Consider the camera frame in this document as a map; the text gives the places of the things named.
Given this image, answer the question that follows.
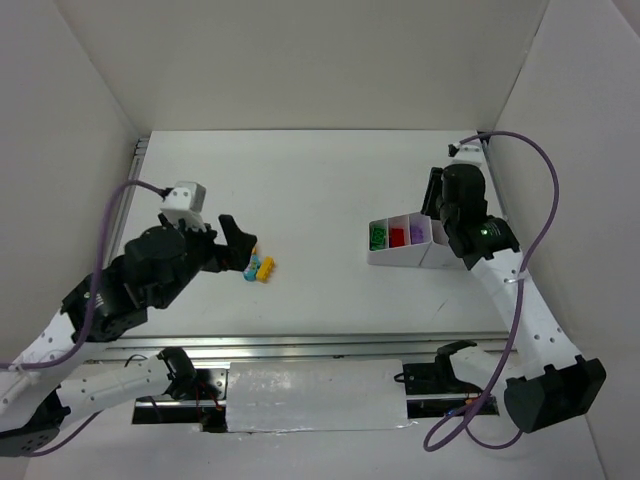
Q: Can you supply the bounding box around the teal oval printed lego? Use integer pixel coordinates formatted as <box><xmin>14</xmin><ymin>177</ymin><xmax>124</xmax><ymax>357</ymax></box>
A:
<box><xmin>243</xmin><ymin>246</ymin><xmax>262</xmax><ymax>282</ymax></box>

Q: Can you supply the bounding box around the lilac rectangular lego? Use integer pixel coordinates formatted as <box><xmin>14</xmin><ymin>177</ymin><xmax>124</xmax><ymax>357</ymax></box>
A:
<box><xmin>409</xmin><ymin>224</ymin><xmax>428</xmax><ymax>245</ymax></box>

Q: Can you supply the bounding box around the yellow rectangular lego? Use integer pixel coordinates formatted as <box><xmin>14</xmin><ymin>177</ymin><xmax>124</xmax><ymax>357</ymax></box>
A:
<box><xmin>256</xmin><ymin>256</ymin><xmax>275</xmax><ymax>283</ymax></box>

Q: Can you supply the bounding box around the red rectangular lego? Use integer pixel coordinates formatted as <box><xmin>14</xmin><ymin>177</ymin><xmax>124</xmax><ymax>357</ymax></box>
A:
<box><xmin>389</xmin><ymin>227</ymin><xmax>408</xmax><ymax>248</ymax></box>

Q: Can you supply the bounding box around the small green square lego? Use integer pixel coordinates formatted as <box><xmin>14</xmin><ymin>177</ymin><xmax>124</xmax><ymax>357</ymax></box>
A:
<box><xmin>369</xmin><ymin>225</ymin><xmax>388</xmax><ymax>251</ymax></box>

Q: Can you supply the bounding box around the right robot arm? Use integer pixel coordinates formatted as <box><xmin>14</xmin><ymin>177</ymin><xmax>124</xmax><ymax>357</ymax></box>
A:
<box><xmin>422</xmin><ymin>163</ymin><xmax>606</xmax><ymax>433</ymax></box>

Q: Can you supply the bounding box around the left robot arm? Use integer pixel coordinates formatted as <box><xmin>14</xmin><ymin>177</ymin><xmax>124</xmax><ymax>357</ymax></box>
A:
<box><xmin>1</xmin><ymin>215</ymin><xmax>257</xmax><ymax>457</ymax></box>

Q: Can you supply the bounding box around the white compartment organizer tray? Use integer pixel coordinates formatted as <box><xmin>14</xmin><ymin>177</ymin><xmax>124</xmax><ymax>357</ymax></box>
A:
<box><xmin>367</xmin><ymin>212</ymin><xmax>464</xmax><ymax>270</ymax></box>

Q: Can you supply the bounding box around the white foil-taped panel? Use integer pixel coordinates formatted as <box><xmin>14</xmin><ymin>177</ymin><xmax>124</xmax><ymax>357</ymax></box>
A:
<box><xmin>226</xmin><ymin>359</ymin><xmax>410</xmax><ymax>433</ymax></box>

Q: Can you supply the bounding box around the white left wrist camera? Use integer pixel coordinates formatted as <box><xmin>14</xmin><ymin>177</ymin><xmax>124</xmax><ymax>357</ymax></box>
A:
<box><xmin>160</xmin><ymin>181</ymin><xmax>206</xmax><ymax>230</ymax></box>

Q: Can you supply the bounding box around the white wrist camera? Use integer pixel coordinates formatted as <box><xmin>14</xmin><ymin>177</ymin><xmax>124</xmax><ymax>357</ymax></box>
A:
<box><xmin>448</xmin><ymin>141</ymin><xmax>485</xmax><ymax>168</ymax></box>
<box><xmin>160</xmin><ymin>181</ymin><xmax>206</xmax><ymax>230</ymax></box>

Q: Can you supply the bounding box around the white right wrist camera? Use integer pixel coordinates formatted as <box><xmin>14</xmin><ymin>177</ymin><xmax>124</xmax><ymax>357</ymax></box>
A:
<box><xmin>448</xmin><ymin>141</ymin><xmax>485</xmax><ymax>168</ymax></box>

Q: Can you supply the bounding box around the aluminium table rail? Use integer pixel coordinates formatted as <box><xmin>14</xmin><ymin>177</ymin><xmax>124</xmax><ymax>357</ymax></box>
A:
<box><xmin>93</xmin><ymin>332</ymin><xmax>507</xmax><ymax>362</ymax></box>

